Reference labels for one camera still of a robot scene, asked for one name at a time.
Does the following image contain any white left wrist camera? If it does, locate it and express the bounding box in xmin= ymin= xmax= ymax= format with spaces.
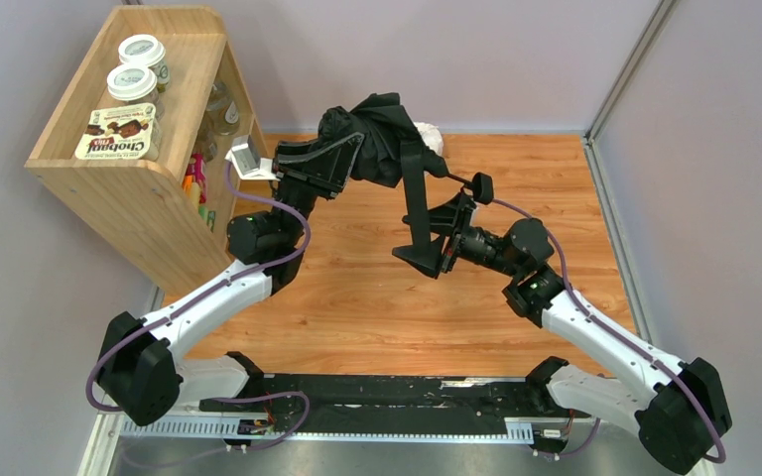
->
xmin=225 ymin=135 xmax=278 ymax=181

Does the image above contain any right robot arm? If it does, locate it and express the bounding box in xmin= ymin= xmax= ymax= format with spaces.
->
xmin=393 ymin=191 xmax=732 ymax=475

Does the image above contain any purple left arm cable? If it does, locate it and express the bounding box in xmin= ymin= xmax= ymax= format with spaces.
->
xmin=84 ymin=161 xmax=314 ymax=414

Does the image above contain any Chobani yogurt flip pack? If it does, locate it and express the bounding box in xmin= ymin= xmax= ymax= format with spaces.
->
xmin=74 ymin=103 xmax=162 ymax=162

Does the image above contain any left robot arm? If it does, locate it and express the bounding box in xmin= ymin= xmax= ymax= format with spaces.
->
xmin=85 ymin=132 xmax=364 ymax=425

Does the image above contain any aluminium frame rail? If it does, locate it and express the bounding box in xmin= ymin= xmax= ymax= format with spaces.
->
xmin=74 ymin=371 xmax=717 ymax=476

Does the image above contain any wooden shelf unit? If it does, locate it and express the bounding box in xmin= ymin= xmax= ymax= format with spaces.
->
xmin=26 ymin=5 xmax=268 ymax=296

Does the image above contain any white lidded cup near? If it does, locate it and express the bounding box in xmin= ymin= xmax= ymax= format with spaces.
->
xmin=106 ymin=63 xmax=165 ymax=119

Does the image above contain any black folding umbrella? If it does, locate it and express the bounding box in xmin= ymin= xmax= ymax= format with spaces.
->
xmin=317 ymin=91 xmax=495 ymax=254

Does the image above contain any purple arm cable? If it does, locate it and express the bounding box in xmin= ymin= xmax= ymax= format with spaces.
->
xmin=84 ymin=161 xmax=314 ymax=414
xmin=489 ymin=197 xmax=728 ymax=464

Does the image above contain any white lidded cup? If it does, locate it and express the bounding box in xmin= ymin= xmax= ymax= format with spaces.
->
xmin=118 ymin=34 xmax=171 ymax=93
xmin=106 ymin=63 xmax=165 ymax=119

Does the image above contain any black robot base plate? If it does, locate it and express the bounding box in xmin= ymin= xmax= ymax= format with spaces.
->
xmin=198 ymin=373 xmax=570 ymax=436

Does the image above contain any corner aluminium post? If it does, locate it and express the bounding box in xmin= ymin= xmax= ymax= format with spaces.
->
xmin=584 ymin=0 xmax=680 ymax=143

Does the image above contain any white lidded cup far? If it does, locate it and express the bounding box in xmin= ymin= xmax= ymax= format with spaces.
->
xmin=118 ymin=34 xmax=171 ymax=93

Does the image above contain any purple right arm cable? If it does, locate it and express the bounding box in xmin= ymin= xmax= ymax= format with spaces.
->
xmin=489 ymin=197 xmax=728 ymax=464

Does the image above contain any white paper towel roll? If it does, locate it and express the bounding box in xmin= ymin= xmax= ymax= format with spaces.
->
xmin=414 ymin=121 xmax=445 ymax=157

